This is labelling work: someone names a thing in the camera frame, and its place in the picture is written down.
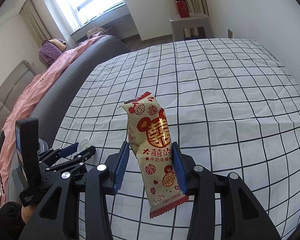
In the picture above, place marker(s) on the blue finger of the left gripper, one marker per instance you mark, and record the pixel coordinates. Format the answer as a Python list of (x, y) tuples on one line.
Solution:
[(64, 152)]

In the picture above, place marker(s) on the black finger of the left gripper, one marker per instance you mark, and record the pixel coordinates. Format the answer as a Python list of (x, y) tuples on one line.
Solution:
[(79, 158)]

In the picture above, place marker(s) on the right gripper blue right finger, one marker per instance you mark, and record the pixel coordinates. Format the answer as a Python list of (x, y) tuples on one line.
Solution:
[(183, 166)]

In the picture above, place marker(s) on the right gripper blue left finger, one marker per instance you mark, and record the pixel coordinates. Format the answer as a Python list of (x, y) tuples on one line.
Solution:
[(116, 164)]

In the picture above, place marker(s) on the white plastic lid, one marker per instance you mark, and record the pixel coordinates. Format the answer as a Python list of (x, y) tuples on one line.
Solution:
[(84, 146)]

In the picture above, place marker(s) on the red cream snack wrapper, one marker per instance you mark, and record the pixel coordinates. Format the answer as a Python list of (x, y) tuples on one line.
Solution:
[(150, 140)]

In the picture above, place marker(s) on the grey perforated trash basket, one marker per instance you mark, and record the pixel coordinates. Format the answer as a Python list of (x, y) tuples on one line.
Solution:
[(43, 146)]

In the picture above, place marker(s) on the person's left hand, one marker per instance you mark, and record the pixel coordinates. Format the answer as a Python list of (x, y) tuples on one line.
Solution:
[(26, 212)]

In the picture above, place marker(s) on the pink duvet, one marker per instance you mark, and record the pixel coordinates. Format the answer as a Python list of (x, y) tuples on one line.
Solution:
[(26, 103)]

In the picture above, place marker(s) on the grey padded headboard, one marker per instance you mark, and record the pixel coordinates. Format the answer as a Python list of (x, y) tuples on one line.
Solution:
[(13, 87)]

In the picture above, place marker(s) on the checkered white tablecloth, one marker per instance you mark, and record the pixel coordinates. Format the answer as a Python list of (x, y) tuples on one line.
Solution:
[(229, 104)]

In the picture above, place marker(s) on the purple quilted bag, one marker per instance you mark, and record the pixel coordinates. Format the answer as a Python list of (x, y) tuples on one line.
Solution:
[(51, 50)]

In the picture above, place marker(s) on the beige cloth on windowsill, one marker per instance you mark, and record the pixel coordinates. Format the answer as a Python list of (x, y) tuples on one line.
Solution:
[(96, 31)]

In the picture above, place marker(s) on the beige curtain left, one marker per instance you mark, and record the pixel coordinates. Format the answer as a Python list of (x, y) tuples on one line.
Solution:
[(33, 23)]

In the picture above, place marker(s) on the grey plastic stool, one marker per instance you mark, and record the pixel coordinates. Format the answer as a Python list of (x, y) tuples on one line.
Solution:
[(195, 20)]

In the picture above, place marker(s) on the red water bottle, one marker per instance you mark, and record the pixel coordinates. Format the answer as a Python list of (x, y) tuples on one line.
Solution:
[(183, 8)]

